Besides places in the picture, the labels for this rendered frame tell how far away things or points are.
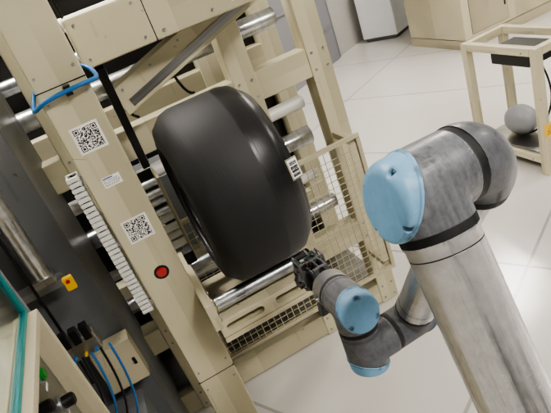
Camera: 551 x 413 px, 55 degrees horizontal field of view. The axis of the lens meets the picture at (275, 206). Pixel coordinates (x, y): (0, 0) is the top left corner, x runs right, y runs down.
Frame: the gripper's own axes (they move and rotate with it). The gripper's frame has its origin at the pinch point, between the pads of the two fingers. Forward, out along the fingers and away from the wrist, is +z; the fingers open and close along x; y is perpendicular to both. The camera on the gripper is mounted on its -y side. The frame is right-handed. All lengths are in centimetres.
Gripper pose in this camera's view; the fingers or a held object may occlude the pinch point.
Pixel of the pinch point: (299, 265)
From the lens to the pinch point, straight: 145.6
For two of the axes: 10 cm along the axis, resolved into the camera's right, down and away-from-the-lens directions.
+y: -3.7, -8.7, -3.4
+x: -8.7, 4.5, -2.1
